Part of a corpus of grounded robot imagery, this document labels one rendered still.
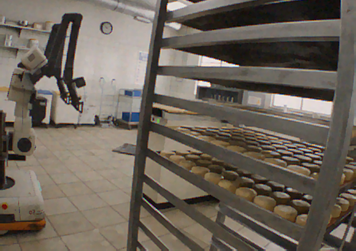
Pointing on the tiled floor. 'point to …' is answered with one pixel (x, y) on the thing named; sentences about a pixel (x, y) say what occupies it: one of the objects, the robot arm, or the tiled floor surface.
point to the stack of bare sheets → (125, 149)
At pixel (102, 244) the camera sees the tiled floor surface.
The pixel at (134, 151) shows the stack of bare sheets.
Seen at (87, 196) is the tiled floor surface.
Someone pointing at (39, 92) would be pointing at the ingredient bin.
